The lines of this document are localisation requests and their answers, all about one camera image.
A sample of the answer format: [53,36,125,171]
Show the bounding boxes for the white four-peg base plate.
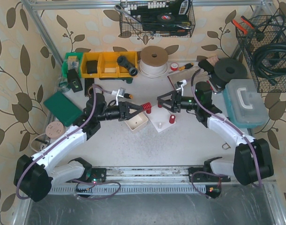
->
[147,105,176,133]

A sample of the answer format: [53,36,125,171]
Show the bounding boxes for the teal clear toolbox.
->
[222,79,269,128]

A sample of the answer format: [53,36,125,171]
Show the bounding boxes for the black foam disc spool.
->
[212,58,248,88]

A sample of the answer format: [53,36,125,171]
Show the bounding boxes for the beige work glove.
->
[168,66,209,90]

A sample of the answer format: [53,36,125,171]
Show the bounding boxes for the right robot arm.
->
[157,82,274,185]

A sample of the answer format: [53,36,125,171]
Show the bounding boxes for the white spring tray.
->
[125,112,149,133]

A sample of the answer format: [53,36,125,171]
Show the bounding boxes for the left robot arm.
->
[14,93,152,202]

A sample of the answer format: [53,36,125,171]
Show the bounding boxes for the glass jar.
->
[58,77,70,93]

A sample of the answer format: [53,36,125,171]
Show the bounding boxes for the orange black screwdriver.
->
[124,93,133,99]

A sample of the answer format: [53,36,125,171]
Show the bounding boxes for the black brush with sponge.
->
[198,55,219,75]

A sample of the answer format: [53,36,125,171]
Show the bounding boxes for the wire basket with hoses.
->
[235,14,286,93]

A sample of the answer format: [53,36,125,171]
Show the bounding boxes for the wire basket with tools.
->
[114,0,195,39]

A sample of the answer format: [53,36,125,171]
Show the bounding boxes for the round sanding disc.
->
[45,121,66,139]

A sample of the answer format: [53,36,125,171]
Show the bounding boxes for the orange handled pliers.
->
[231,15,255,35]

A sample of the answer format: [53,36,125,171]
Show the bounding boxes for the green foam pad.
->
[44,91,82,127]

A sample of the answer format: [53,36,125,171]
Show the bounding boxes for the grey pipe fitting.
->
[117,56,138,76]

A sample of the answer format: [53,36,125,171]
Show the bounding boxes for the black box in bin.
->
[86,60,98,74]

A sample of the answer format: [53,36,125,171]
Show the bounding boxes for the brown tape roll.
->
[87,85,103,96]

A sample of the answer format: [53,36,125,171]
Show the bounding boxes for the green storage bin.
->
[61,52,83,78]

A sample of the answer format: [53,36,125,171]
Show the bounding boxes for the small yellow black screwdriver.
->
[169,63,194,74]

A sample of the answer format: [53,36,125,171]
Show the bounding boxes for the black battery charger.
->
[67,69,83,93]

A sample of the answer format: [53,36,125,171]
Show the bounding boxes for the yellow storage bins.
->
[80,51,138,79]

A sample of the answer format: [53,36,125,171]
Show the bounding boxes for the brass padlock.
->
[222,143,231,150]

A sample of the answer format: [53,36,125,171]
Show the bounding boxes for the aluminium rail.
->
[92,165,202,185]

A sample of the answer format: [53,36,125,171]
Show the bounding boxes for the white cable spool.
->
[139,46,168,79]

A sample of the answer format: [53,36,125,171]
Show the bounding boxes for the black hose coil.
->
[252,41,286,80]

